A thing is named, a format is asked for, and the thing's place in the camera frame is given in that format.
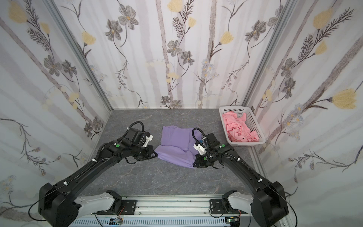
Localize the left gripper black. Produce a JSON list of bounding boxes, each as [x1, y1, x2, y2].
[[130, 145, 160, 159]]

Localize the purple t-shirt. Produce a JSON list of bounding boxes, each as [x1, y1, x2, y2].
[[155, 125, 202, 168]]

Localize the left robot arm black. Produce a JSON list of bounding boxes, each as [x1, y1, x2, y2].
[[35, 122, 157, 227]]

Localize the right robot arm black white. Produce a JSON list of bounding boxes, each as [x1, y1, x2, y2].
[[192, 128, 294, 227]]

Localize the pink t-shirt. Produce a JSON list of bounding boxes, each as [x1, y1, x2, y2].
[[222, 112, 260, 142]]

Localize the white plastic laundry basket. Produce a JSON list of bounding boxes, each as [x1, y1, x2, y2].
[[219, 106, 266, 146]]

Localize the white ventilation grille strip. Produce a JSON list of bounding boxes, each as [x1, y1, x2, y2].
[[71, 217, 229, 227]]

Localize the small circuit board right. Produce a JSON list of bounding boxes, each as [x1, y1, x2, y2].
[[225, 216, 240, 227]]

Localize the small circuit board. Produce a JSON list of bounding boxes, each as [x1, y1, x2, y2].
[[225, 216, 240, 227], [109, 218, 123, 225]]

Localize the small circuit board left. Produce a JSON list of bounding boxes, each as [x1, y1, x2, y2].
[[109, 218, 123, 225]]

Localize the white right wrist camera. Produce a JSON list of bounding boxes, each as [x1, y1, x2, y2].
[[193, 143, 207, 156]]

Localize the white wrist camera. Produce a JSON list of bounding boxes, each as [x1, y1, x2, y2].
[[193, 143, 207, 156], [142, 135, 153, 147]]

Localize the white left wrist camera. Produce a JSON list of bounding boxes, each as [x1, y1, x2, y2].
[[142, 135, 153, 147]]

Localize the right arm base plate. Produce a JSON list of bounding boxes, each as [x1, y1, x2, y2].
[[209, 199, 247, 215]]

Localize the aluminium front rail frame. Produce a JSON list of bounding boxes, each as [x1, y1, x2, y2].
[[55, 194, 290, 227]]

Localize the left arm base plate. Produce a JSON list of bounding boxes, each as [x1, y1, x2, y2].
[[96, 200, 137, 215]]

